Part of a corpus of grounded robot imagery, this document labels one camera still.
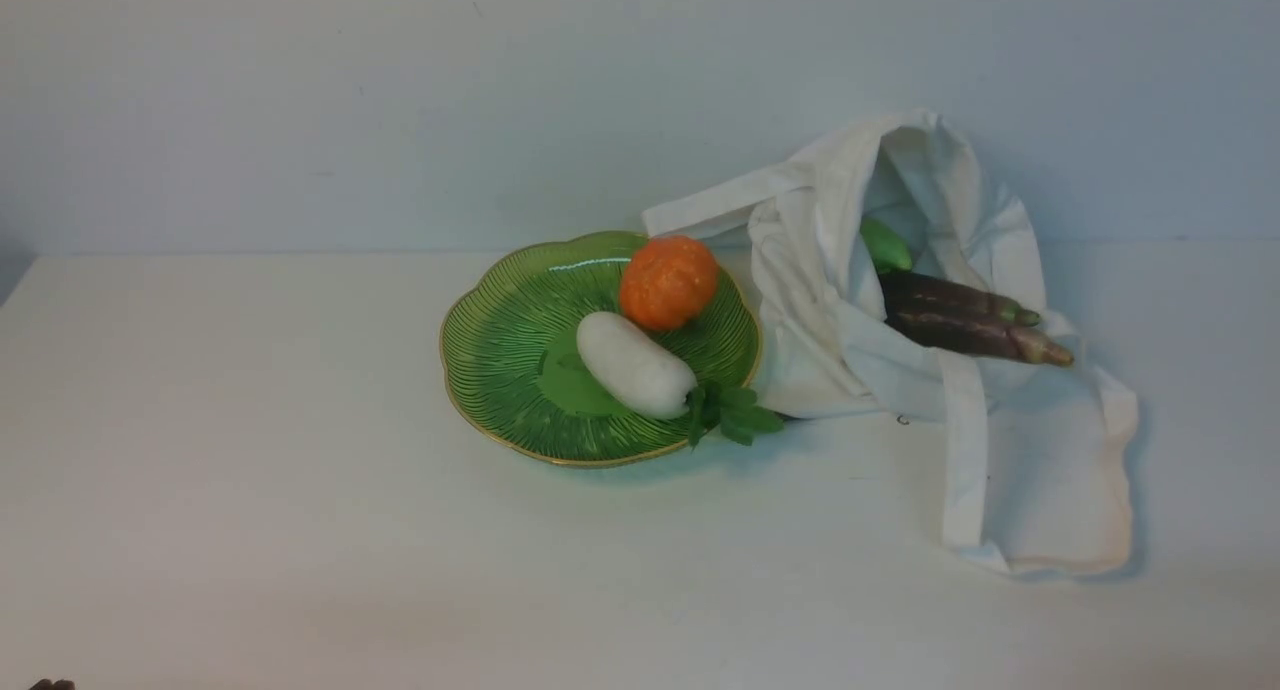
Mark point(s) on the white radish with leaves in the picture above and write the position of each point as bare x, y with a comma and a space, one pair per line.
654, 383

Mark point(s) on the upper purple eggplant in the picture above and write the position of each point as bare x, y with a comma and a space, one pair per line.
905, 288

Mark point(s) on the lower purple eggplant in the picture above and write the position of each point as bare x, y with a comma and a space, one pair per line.
979, 336

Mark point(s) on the green ribbed plate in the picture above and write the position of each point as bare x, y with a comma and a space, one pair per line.
511, 364

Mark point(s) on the orange round vegetable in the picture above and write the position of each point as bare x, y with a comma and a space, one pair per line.
668, 282

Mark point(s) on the purple eggplant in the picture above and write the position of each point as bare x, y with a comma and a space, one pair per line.
905, 288
979, 336

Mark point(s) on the white cloth tote bag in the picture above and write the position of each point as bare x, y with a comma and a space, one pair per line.
1035, 457

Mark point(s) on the dark object at bottom edge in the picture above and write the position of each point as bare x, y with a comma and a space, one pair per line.
53, 684

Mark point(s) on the green cucumber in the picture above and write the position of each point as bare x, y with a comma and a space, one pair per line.
888, 252

